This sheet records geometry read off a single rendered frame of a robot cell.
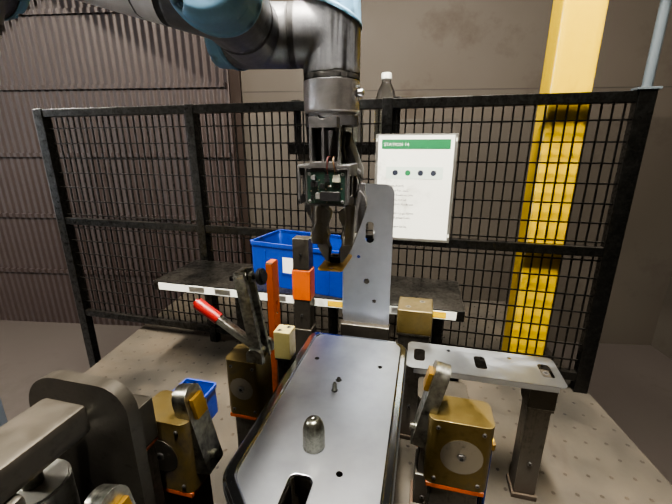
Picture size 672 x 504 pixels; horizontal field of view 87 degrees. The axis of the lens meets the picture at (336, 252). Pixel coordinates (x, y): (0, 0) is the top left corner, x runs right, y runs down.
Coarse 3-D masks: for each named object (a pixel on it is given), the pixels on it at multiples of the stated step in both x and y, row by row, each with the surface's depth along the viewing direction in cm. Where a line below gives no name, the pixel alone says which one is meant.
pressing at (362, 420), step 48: (336, 336) 82; (288, 384) 65; (384, 384) 65; (288, 432) 54; (336, 432) 54; (384, 432) 54; (240, 480) 46; (288, 480) 47; (336, 480) 46; (384, 480) 47
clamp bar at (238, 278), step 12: (240, 276) 60; (252, 276) 61; (264, 276) 61; (240, 288) 60; (252, 288) 63; (240, 300) 61; (252, 300) 64; (252, 312) 61; (252, 324) 62; (264, 324) 65; (252, 336) 63; (264, 336) 65; (264, 360) 64
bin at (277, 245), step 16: (256, 240) 105; (272, 240) 113; (288, 240) 116; (336, 240) 109; (256, 256) 103; (272, 256) 101; (288, 256) 99; (320, 256) 95; (288, 272) 100; (320, 272) 96; (336, 272) 94; (288, 288) 102; (320, 288) 97; (336, 288) 95
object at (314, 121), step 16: (320, 128) 47; (336, 128) 46; (320, 144) 48; (336, 144) 47; (320, 160) 48; (336, 160) 48; (304, 176) 49; (320, 176) 47; (336, 176) 46; (352, 176) 47; (304, 192) 50; (320, 192) 47; (336, 192) 46; (352, 192) 48
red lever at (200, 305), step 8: (200, 304) 65; (208, 304) 65; (200, 312) 65; (208, 312) 65; (216, 312) 65; (216, 320) 64; (224, 320) 65; (224, 328) 65; (232, 328) 65; (240, 328) 66; (240, 336) 64; (248, 344) 65
